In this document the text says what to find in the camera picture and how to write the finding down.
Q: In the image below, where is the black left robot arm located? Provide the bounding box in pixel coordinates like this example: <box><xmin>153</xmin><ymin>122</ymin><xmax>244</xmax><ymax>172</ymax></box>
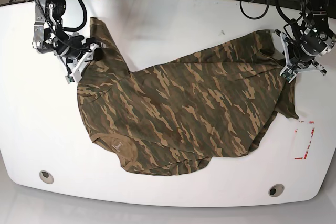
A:
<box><xmin>275</xmin><ymin>0</ymin><xmax>335</xmax><ymax>83</ymax></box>

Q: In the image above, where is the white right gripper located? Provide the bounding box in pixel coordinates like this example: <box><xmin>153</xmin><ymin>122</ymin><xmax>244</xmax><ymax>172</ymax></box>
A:
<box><xmin>65</xmin><ymin>41</ymin><xmax>106</xmax><ymax>83</ymax></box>

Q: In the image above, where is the right table cable grommet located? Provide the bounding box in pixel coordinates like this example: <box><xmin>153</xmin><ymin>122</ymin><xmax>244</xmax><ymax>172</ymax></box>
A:
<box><xmin>268</xmin><ymin>184</ymin><xmax>285</xmax><ymax>197</ymax></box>

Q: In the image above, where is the red tape rectangle marking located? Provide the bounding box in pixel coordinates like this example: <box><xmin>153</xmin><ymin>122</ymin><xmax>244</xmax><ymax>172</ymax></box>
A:
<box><xmin>291</xmin><ymin>121</ymin><xmax>316</xmax><ymax>160</ymax></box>

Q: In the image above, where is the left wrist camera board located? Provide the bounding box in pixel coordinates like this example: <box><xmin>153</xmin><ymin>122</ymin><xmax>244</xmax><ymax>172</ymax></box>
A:
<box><xmin>280</xmin><ymin>68</ymin><xmax>297</xmax><ymax>83</ymax></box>

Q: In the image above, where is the table cable grommet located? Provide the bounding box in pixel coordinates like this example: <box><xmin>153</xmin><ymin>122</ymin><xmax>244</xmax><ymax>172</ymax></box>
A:
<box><xmin>39</xmin><ymin>170</ymin><xmax>54</xmax><ymax>185</ymax></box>
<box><xmin>268</xmin><ymin>184</ymin><xmax>285</xmax><ymax>197</ymax></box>

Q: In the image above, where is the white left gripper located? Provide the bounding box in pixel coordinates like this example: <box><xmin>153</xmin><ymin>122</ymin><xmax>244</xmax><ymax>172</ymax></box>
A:
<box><xmin>274</xmin><ymin>29</ymin><xmax>327</xmax><ymax>77</ymax></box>

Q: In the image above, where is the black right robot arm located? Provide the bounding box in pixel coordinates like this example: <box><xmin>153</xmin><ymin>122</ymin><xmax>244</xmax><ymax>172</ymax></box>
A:
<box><xmin>32</xmin><ymin>0</ymin><xmax>106</xmax><ymax>83</ymax></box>

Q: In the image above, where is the camouflage t-shirt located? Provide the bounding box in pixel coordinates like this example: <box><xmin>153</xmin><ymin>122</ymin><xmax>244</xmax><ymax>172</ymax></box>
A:
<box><xmin>77</xmin><ymin>18</ymin><xmax>298</xmax><ymax>176</ymax></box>

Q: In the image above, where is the left table cable grommet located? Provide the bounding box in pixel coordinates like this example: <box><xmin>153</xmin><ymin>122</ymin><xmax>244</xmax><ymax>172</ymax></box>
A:
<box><xmin>39</xmin><ymin>170</ymin><xmax>54</xmax><ymax>185</ymax></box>

